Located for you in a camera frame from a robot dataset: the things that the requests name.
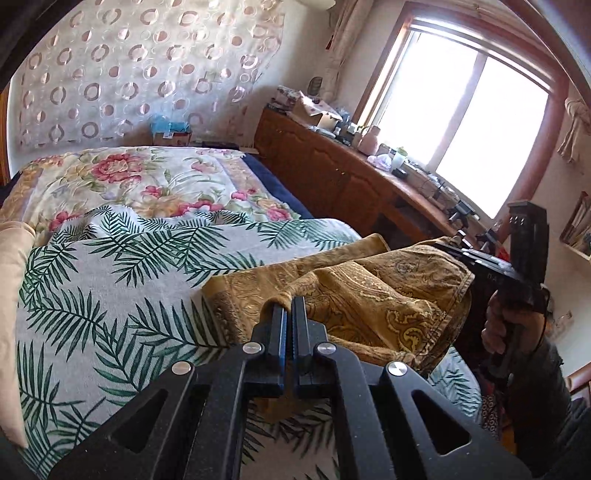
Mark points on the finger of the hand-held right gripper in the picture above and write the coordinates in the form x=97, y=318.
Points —
x=459, y=253

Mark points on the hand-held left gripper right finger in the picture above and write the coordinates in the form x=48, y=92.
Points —
x=298, y=337

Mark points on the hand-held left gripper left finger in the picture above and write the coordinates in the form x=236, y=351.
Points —
x=280, y=337

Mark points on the brown paisley garment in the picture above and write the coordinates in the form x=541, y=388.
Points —
x=369, y=300

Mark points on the person's right forearm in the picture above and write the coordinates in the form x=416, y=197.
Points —
x=545, y=401

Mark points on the person's right hand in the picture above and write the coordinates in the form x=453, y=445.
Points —
x=496, y=330

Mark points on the small black device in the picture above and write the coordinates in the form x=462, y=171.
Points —
x=461, y=212

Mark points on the tied beige curtain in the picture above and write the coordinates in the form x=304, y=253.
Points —
x=572, y=129

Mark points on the window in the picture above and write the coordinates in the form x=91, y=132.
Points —
x=461, y=115

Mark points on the pink bottle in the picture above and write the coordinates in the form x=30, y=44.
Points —
x=369, y=142

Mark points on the wooden cabinet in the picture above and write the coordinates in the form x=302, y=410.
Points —
x=323, y=166

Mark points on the palm leaf print sheet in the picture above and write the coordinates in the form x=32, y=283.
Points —
x=115, y=286

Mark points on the open cardboard box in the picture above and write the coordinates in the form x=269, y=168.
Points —
x=323, y=121

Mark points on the floral blanket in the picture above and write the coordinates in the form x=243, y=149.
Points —
x=138, y=180

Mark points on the dark round device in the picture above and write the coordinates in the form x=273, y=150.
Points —
x=316, y=85

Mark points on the small cardboard box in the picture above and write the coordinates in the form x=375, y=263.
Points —
x=175, y=138

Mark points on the lace window curtain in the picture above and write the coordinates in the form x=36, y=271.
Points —
x=344, y=41

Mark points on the beige pillow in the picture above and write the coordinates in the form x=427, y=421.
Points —
x=11, y=300

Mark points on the white circle pattern curtain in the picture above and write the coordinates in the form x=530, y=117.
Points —
x=115, y=69

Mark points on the wooden wardrobe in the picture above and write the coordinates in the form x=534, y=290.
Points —
x=3, y=138

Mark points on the wall shelf with books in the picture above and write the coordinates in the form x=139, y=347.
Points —
x=577, y=226

